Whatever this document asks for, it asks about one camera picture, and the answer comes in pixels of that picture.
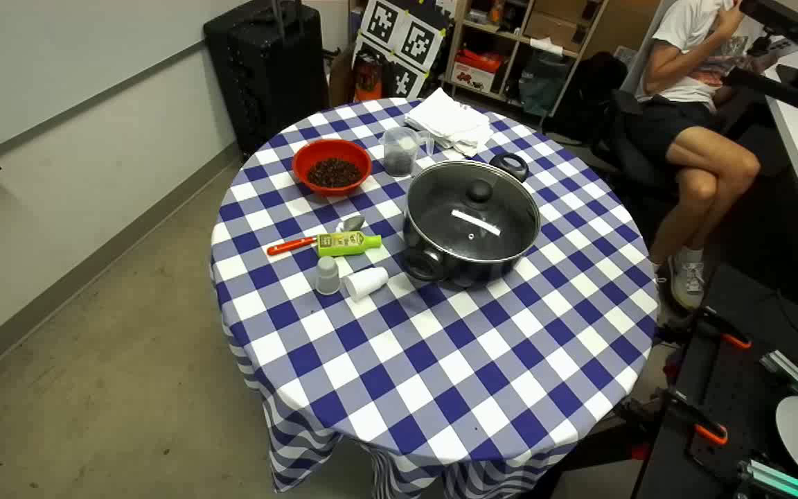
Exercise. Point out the glass pot lid black knob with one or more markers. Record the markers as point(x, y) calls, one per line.
point(498, 199)

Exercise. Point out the black cooking pot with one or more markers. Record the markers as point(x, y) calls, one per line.
point(457, 273)

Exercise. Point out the white plastic cup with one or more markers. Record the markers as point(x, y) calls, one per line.
point(363, 285)

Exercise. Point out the green tube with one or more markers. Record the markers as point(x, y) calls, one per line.
point(347, 246)

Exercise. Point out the small white bottle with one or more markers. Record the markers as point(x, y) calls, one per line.
point(325, 278)

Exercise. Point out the clear cup dark contents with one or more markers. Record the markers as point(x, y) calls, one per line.
point(400, 155)

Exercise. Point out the dark brown beans pile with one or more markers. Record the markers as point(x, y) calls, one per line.
point(333, 174)

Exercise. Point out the red bowl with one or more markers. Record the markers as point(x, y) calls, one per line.
point(302, 174)

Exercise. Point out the blue white checked tablecloth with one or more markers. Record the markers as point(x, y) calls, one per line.
point(436, 370)

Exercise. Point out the white folded towels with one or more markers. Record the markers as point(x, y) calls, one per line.
point(448, 121)

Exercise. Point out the small orange red object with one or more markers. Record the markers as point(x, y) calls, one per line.
point(369, 83)

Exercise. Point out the red storage box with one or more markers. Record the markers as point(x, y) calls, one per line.
point(478, 74)

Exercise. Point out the black white tag board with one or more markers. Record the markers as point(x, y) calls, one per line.
point(407, 37)

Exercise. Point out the dark green storage bin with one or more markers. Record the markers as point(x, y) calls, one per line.
point(541, 87)

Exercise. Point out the black backpack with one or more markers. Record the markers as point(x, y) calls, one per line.
point(591, 94)

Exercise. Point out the black office chair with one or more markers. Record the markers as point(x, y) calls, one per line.
point(637, 155)

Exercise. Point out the wooden shelf unit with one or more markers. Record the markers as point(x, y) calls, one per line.
point(554, 19)

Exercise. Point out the seated person white shirt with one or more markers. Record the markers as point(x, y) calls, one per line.
point(692, 37)

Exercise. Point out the black robot platform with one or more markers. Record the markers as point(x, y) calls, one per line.
point(759, 370)

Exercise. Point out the teal tipped rod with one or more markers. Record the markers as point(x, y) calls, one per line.
point(774, 479)
point(789, 372)

